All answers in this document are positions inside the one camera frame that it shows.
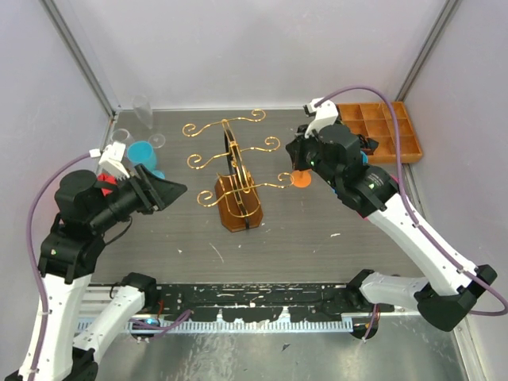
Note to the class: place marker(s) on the light blue wine glass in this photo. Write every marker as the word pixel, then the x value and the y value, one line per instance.
pixel 142 152

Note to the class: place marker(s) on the wooden compartment tray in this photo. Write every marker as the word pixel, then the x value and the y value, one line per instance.
pixel 372 120

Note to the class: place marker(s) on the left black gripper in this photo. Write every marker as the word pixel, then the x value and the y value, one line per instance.
pixel 154 193

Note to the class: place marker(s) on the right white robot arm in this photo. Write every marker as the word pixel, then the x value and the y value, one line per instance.
pixel 451 284

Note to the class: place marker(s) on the red cloth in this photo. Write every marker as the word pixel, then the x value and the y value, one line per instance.
pixel 107 183

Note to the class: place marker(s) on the gold wine glass rack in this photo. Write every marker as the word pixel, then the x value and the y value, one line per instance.
pixel 235 194

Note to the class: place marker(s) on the orange wine glass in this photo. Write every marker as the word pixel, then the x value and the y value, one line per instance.
pixel 301 179

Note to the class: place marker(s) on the clear wine glass front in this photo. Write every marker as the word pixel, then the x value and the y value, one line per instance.
pixel 143 110

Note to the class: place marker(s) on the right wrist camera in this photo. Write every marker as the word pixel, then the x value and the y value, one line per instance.
pixel 323 114

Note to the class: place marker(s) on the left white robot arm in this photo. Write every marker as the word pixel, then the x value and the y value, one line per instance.
pixel 88 208

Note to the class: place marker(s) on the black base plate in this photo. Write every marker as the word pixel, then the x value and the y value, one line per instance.
pixel 256 302

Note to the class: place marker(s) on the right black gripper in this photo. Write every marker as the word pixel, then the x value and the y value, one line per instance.
pixel 297 147

